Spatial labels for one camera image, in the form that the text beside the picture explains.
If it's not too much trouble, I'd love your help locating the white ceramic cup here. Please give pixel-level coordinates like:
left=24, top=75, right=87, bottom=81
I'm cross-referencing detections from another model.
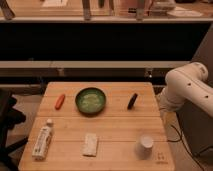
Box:
left=137, top=136, right=154, bottom=159

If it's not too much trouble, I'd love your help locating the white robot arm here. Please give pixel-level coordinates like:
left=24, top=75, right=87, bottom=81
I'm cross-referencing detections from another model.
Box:
left=158, top=62, right=213, bottom=117

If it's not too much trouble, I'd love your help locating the white eraser block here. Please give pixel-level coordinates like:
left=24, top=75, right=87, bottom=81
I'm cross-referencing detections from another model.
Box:
left=82, top=133, right=98, bottom=157

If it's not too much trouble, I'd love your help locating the green bowl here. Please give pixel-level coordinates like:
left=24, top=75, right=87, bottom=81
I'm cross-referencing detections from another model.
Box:
left=75, top=87, right=106, bottom=116

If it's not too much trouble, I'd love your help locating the black oval object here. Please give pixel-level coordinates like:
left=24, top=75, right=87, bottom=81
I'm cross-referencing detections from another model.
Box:
left=127, top=93, right=138, bottom=110

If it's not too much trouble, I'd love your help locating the orange carrot toy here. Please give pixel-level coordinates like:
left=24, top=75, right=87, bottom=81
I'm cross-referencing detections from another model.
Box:
left=55, top=94, right=65, bottom=110

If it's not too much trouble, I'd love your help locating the white tube bottle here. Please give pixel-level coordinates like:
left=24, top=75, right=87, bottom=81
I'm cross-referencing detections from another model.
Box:
left=32, top=119, right=53, bottom=160

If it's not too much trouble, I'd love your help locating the black office chair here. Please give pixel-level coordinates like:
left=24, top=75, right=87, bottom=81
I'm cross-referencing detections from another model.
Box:
left=0, top=89, right=28, bottom=171

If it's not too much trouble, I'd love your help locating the black floor cable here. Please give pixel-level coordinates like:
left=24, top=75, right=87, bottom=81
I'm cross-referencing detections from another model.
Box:
left=166, top=119, right=205, bottom=171

